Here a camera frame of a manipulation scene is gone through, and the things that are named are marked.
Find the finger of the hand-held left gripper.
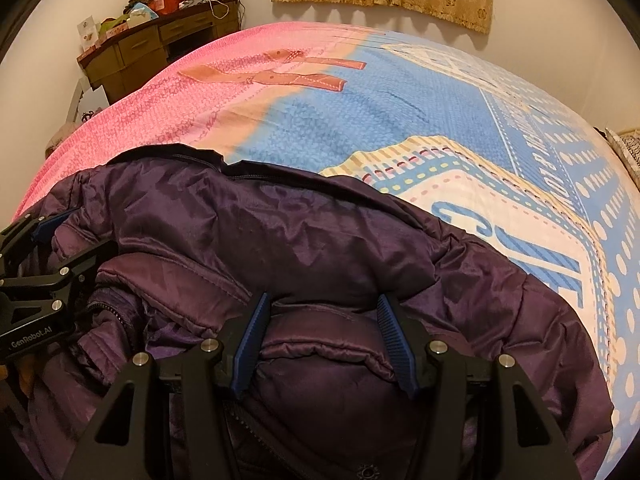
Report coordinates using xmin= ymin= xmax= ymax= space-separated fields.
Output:
xmin=0 ymin=239 xmax=119 ymax=322
xmin=0 ymin=212 xmax=81 ymax=267

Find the grey patterned pillow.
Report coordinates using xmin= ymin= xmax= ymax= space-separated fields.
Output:
xmin=604 ymin=129 xmax=640 ymax=187

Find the white cable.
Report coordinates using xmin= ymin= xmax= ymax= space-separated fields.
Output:
xmin=209 ymin=0 xmax=247 ymax=20

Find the green cloth bundle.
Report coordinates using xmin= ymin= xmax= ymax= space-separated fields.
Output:
xmin=99 ymin=16 xmax=132 ymax=40

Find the purple quilted jacket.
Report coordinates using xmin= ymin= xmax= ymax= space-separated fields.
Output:
xmin=10 ymin=143 xmax=615 ymax=480

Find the white card box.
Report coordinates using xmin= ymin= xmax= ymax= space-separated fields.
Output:
xmin=77 ymin=16 xmax=101 ymax=54

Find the white paper bag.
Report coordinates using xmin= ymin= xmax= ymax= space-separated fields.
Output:
xmin=74 ymin=81 xmax=109 ymax=124

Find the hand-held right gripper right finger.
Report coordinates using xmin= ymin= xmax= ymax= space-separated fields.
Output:
xmin=376 ymin=294 xmax=583 ymax=480

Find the brown wooden desk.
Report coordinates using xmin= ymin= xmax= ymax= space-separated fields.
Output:
xmin=76 ymin=0 xmax=247 ymax=107

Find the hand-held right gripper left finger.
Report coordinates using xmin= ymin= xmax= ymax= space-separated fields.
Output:
xmin=62 ymin=292 xmax=273 ymax=480

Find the bed with pink-blue sheet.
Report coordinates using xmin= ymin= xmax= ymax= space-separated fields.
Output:
xmin=12 ymin=22 xmax=640 ymax=433

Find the person's left forearm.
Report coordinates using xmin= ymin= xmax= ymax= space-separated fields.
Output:
xmin=0 ymin=361 xmax=30 ymax=397

